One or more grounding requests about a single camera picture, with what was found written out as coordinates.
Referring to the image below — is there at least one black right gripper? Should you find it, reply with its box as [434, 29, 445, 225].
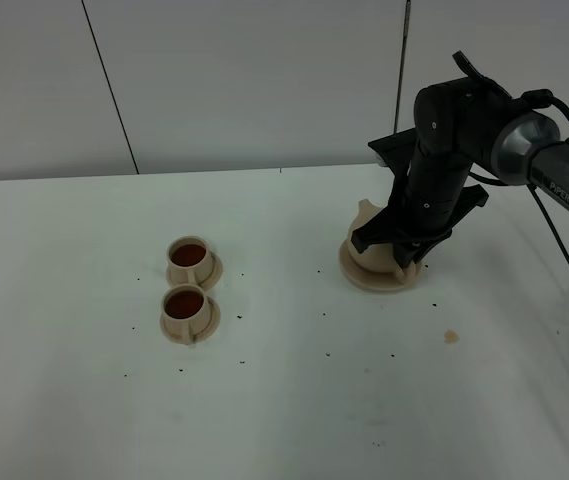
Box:
[351, 128, 488, 270]

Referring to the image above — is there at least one beige ceramic teapot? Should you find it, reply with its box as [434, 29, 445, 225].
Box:
[346, 199, 401, 272]

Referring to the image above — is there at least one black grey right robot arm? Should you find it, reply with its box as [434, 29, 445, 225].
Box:
[351, 78, 569, 267]

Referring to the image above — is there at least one round beige teapot saucer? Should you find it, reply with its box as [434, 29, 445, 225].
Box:
[338, 240, 422, 293]

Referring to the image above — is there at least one near beige cup saucer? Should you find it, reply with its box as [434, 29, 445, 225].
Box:
[160, 298, 220, 346]

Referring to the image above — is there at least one beige cup saucer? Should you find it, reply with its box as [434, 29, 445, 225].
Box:
[160, 298, 220, 346]
[165, 253, 223, 291]

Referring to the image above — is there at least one far beige teacup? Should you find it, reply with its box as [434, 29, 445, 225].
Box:
[166, 236, 215, 289]

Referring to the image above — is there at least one beige teacup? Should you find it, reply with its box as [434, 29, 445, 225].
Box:
[166, 236, 215, 289]
[161, 284, 212, 345]

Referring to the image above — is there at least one near beige teacup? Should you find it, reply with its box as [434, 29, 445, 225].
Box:
[161, 284, 212, 345]

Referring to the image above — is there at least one far beige cup saucer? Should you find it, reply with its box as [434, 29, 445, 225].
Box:
[165, 253, 223, 291]

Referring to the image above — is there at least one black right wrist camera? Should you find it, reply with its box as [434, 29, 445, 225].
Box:
[452, 51, 512, 99]

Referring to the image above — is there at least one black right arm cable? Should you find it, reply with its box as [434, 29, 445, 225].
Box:
[468, 88, 569, 331]

